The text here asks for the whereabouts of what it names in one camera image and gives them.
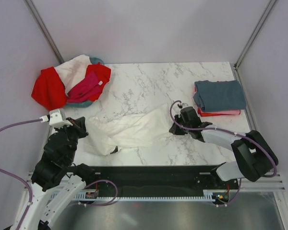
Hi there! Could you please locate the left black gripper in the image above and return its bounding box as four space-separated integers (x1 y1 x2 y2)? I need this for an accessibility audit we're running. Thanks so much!
55 116 89 163

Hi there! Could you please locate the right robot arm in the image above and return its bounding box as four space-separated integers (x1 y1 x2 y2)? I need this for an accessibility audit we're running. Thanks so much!
169 103 278 189

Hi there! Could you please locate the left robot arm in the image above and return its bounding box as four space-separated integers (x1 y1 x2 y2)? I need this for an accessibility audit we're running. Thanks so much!
3 115 96 230

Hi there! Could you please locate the folded red-orange t-shirt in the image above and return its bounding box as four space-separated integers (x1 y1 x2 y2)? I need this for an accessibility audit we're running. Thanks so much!
193 99 215 117

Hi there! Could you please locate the folded grey-blue t-shirt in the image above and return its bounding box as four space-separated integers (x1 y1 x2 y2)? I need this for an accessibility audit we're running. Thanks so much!
193 80 247 113

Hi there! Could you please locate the magenta t-shirt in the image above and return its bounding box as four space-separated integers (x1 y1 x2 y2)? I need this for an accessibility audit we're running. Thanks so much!
67 71 101 103

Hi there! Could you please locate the folded pink t-shirt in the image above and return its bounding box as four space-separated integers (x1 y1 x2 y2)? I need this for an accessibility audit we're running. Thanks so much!
211 110 241 116

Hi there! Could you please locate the red t-shirt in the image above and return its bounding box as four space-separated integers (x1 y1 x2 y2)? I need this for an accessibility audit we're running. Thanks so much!
31 63 111 111

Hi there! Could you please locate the teal laundry basket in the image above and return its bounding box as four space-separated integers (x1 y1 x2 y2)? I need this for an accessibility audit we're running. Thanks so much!
65 57 104 108

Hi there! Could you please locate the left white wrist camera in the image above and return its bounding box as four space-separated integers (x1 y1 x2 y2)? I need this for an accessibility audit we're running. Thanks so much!
39 108 72 128

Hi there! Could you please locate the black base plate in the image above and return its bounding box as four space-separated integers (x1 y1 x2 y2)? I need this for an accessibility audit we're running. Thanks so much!
87 165 238 197

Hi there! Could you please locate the white slotted cable duct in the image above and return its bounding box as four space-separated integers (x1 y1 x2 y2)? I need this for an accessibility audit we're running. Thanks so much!
50 189 233 202

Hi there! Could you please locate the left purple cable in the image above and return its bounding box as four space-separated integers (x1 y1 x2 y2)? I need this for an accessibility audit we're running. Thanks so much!
0 118 118 230

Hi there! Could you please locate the purple cable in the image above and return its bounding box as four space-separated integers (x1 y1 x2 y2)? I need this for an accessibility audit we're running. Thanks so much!
169 100 278 208
0 118 118 230

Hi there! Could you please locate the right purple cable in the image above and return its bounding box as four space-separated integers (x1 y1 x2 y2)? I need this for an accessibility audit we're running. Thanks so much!
169 100 278 208

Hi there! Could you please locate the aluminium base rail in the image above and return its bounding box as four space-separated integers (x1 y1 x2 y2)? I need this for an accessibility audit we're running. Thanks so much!
24 171 286 192

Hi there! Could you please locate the left aluminium frame post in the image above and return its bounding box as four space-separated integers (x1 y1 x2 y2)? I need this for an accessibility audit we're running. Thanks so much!
24 0 64 64

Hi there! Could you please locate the aluminium frame post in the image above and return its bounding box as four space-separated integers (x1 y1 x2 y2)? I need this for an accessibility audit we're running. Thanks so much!
24 0 64 64
233 0 278 71

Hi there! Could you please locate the right aluminium frame post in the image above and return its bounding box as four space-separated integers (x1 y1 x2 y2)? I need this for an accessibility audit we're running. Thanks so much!
233 0 278 71

